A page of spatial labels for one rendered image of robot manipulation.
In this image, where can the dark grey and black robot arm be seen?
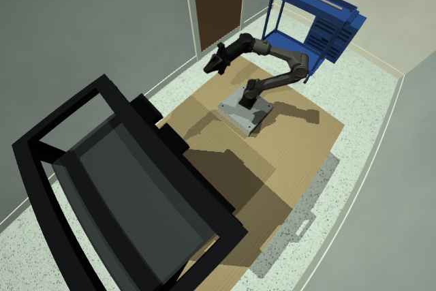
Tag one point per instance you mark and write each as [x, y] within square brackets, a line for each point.
[297, 61]

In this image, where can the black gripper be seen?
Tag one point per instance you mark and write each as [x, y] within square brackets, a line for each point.
[224, 56]

